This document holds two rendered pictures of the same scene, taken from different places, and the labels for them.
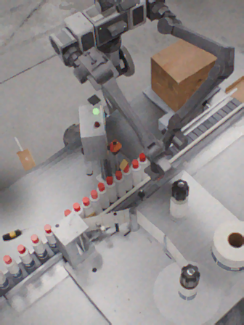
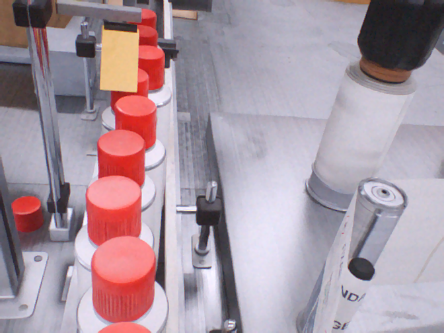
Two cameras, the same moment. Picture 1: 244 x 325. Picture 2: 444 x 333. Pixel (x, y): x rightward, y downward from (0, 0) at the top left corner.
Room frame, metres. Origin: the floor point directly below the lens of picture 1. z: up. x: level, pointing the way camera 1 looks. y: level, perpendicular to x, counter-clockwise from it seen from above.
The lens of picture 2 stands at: (1.05, 0.27, 1.27)
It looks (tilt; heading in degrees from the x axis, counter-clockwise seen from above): 38 degrees down; 292
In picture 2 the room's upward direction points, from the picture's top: 10 degrees clockwise
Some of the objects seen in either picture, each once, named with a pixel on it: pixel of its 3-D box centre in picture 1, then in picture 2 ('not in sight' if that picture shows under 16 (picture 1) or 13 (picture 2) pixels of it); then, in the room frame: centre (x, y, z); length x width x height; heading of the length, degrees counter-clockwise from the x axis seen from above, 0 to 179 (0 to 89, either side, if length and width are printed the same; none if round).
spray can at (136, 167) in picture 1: (136, 173); (145, 137); (1.29, -0.06, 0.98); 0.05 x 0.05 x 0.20
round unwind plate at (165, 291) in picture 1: (186, 293); not in sight; (0.68, -0.23, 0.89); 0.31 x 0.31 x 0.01
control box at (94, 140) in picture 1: (94, 133); not in sight; (1.28, 0.11, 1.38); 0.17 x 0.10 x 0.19; 0
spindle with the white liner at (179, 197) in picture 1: (179, 199); (371, 100); (1.09, -0.25, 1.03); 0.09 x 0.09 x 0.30
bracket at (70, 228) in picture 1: (69, 228); not in sight; (0.95, 0.26, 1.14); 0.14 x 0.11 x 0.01; 125
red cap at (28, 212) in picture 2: not in sight; (28, 213); (1.42, 0.01, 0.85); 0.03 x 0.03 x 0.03
